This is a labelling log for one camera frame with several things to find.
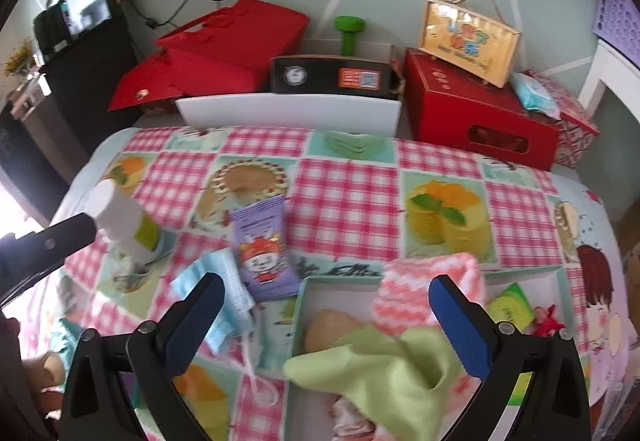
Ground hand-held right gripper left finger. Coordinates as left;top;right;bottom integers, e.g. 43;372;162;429
59;271;226;441

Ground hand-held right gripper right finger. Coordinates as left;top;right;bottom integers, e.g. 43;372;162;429
427;274;593;441

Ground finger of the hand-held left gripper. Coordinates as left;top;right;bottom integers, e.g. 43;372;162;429
39;212;98;268

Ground green tissue pack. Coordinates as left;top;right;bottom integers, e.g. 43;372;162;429
487;283;537;334

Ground white pill bottle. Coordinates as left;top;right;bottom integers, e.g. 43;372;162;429
92;178;163;267

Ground pink white fuzzy sock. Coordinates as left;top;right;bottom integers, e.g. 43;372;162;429
372;253;487;339

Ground red hair tie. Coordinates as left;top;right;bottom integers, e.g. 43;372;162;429
530;303;561;337

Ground light green cloth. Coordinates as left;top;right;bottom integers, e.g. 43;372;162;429
282;325;483;441

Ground white teal-edged box tray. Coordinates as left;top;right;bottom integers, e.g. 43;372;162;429
284;265;593;441

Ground beige round bun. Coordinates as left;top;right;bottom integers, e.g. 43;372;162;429
304;308;371;359

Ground pink cloth doll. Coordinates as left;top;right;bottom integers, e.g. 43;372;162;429
327;393;381;439

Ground person's left hand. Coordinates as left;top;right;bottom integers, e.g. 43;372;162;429
24;351;67;418

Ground blue face mask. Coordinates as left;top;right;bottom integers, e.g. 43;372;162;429
170;248;281;407

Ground purple snack packet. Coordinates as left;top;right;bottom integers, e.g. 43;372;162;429
230;198;301;303

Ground black cabinet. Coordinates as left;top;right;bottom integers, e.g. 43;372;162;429
0;11;141;202

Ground flat red gift box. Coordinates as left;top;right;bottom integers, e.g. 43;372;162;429
107;53;201;119

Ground pink checked printed tablecloth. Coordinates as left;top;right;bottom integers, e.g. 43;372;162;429
47;125;626;441

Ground yellow flowers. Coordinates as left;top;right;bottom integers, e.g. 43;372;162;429
4;38;38;76

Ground cardboard boxes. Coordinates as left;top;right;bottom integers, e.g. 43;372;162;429
617;201;640;272

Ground black printer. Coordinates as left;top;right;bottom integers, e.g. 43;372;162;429
32;0;113;56

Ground red patterned box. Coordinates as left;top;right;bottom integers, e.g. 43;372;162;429
525;68;601;166

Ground white chair back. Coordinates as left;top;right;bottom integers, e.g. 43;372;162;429
175;93;403;139

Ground blue wet wipes pack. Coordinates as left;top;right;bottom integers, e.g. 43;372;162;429
510;71;561;119

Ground large red gift box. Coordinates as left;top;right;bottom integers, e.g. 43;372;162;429
155;0;310;94

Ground black cardboard box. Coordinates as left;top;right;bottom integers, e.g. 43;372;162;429
270;55;403;100

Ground white shelf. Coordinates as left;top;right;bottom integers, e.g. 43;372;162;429
577;41;640;122

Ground green dumbbell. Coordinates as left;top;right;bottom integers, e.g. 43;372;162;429
334;16;368;56

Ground purple plastic basket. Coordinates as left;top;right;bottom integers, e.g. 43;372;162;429
592;0;640;52

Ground red carton with handle slot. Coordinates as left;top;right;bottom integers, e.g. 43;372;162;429
402;48;561;172

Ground yellow gift bag with handle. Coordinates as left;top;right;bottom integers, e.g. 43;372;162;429
417;0;523;89

